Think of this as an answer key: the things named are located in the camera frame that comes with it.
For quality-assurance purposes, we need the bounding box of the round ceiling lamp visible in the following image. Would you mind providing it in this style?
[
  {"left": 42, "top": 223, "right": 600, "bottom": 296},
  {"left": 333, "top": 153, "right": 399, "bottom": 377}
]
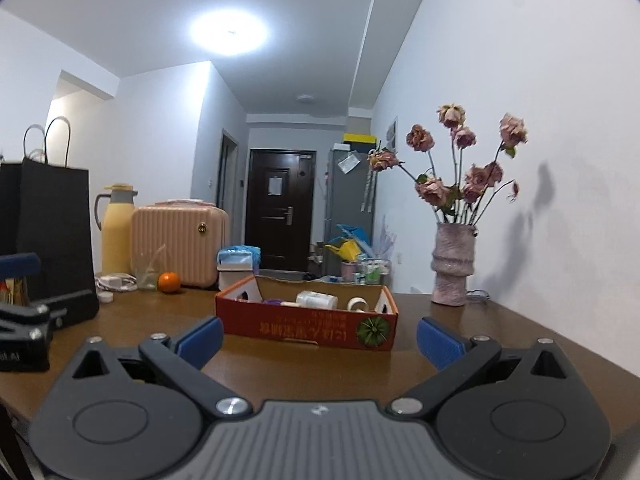
[{"left": 190, "top": 9, "right": 268, "bottom": 56}]

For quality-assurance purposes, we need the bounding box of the white charger cable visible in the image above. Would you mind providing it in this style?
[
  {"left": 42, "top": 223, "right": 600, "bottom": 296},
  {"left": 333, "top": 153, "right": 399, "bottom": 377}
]
[{"left": 95, "top": 272, "right": 138, "bottom": 303}]

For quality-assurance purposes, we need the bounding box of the white labelled plastic jar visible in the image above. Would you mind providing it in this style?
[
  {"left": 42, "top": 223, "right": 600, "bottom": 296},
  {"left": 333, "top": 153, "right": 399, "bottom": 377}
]
[{"left": 296, "top": 290, "right": 339, "bottom": 311}]

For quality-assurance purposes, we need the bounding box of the clear glass cup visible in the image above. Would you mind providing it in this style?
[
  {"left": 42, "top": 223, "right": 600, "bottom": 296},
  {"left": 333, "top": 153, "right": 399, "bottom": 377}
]
[{"left": 134, "top": 245, "right": 167, "bottom": 291}]

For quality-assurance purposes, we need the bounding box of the dark brown entrance door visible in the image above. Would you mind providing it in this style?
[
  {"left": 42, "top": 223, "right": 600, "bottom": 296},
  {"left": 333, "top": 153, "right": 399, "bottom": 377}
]
[{"left": 245, "top": 148, "right": 317, "bottom": 272}]

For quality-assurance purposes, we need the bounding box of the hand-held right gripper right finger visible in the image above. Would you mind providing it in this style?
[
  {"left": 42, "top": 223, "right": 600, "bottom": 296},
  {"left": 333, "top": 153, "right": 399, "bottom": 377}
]
[{"left": 387, "top": 317, "right": 583, "bottom": 418}]

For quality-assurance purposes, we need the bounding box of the white storage box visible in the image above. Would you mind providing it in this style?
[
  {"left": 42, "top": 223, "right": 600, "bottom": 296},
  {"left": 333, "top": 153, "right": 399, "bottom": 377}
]
[{"left": 217, "top": 262, "right": 256, "bottom": 291}]

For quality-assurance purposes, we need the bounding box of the interior side door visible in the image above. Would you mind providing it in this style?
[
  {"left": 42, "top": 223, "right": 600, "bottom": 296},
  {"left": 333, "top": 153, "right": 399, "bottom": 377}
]
[{"left": 220, "top": 130, "right": 240, "bottom": 211}]

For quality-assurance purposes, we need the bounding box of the pink textured vase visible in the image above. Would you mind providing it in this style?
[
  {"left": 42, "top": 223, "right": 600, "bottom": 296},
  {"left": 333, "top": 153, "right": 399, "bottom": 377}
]
[{"left": 431, "top": 222, "right": 478, "bottom": 307}]

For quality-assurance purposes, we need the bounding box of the yellow thermos jug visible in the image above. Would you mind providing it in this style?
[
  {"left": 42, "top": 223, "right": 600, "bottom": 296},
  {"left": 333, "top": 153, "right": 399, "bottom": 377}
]
[{"left": 95, "top": 183, "right": 138, "bottom": 276}]

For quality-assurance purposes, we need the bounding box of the black paper bag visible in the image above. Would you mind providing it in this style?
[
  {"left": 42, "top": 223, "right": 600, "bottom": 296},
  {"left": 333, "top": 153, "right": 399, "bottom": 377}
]
[{"left": 0, "top": 116, "right": 99, "bottom": 311}]

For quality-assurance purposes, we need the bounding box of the blue folded frame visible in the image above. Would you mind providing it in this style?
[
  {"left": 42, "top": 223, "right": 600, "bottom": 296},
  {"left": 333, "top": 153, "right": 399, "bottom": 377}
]
[{"left": 336, "top": 223, "right": 373, "bottom": 246}]

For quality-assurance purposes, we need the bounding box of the pale purple decoration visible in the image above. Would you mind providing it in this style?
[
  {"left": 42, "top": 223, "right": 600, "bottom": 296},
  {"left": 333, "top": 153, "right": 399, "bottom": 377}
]
[{"left": 377, "top": 215, "right": 398, "bottom": 261}]

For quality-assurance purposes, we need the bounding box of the pink ribbed suitcase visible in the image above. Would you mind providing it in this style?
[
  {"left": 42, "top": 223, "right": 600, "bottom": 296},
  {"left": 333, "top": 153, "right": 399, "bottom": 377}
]
[{"left": 131, "top": 200, "right": 231, "bottom": 289}]

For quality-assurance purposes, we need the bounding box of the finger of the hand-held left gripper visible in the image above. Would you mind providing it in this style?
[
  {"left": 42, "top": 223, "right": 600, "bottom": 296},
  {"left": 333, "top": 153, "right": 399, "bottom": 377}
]
[
  {"left": 0, "top": 287, "right": 99, "bottom": 335},
  {"left": 0, "top": 252, "right": 41, "bottom": 279}
]

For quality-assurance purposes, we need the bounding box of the bunch of dried roses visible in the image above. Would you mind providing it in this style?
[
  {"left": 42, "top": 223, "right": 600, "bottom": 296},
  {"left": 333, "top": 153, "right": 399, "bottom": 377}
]
[{"left": 368, "top": 103, "right": 529, "bottom": 226}]

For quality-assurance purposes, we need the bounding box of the yellow watering can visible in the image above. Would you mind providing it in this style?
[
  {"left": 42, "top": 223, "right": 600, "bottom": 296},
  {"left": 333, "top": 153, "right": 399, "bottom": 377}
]
[{"left": 325, "top": 240, "right": 361, "bottom": 262}]

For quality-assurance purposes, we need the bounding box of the grey refrigerator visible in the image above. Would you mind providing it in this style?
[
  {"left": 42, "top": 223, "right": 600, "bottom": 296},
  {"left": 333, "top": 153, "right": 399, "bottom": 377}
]
[{"left": 326, "top": 143, "right": 376, "bottom": 276}]

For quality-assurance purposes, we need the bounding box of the storage rack with bottles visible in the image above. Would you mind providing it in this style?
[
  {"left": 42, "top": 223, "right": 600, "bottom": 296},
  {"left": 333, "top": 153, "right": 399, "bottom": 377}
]
[{"left": 340, "top": 255, "right": 391, "bottom": 286}]

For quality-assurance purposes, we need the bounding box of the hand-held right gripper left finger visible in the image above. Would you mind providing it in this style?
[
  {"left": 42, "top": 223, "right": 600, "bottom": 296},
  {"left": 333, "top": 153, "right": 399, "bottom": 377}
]
[{"left": 59, "top": 316, "right": 253, "bottom": 420}]

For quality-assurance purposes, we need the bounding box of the red cardboard box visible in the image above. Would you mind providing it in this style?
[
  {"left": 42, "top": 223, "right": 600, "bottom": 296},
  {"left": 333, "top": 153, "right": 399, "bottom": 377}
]
[{"left": 215, "top": 275, "right": 399, "bottom": 352}]

